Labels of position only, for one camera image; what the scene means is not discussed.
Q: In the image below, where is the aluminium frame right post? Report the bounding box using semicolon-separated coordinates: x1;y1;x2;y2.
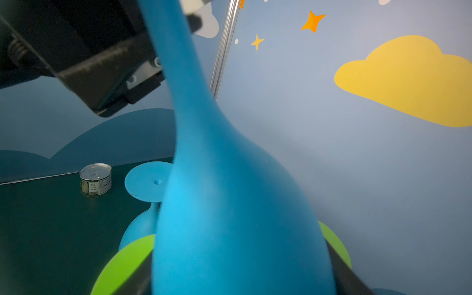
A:
210;0;244;100

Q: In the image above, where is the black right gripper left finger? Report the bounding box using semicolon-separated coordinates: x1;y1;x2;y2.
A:
113;251;153;295

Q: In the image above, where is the aluminium frame back rail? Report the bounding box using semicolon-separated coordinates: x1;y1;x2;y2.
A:
0;172;78;186

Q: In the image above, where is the small tin can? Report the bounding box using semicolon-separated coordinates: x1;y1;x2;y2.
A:
79;163;112;197

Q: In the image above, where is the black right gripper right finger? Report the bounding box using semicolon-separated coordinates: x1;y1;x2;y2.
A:
326;240;374;295

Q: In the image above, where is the green wine glass front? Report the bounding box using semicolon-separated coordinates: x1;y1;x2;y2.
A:
91;222;352;295

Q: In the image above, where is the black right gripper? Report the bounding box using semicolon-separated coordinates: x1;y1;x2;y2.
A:
0;0;204;118

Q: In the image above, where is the blue wine glass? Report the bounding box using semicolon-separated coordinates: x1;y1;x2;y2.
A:
139;1;336;295
119;161;173;250

